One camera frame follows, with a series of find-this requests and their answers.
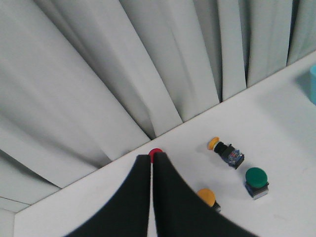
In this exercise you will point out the white pleated curtain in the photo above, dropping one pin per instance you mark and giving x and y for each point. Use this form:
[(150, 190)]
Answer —
[(83, 82)]

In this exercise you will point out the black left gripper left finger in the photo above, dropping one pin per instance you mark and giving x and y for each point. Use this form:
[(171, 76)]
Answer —
[(126, 214)]

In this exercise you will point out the yellow push button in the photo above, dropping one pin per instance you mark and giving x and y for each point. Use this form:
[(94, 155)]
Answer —
[(208, 196), (230, 155)]

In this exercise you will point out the blue plastic box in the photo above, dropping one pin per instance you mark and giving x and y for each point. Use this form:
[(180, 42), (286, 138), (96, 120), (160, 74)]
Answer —
[(312, 95)]

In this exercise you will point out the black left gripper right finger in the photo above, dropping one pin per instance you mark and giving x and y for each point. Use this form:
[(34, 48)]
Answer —
[(180, 212)]

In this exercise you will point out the red push button standing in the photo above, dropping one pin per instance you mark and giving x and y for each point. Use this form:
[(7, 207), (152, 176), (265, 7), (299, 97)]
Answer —
[(153, 152)]

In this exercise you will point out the green push button standing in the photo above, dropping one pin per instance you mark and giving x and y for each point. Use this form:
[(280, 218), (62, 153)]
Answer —
[(256, 182)]

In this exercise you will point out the yellow push button lying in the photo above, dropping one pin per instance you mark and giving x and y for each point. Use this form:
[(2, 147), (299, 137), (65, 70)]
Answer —
[(230, 155)]

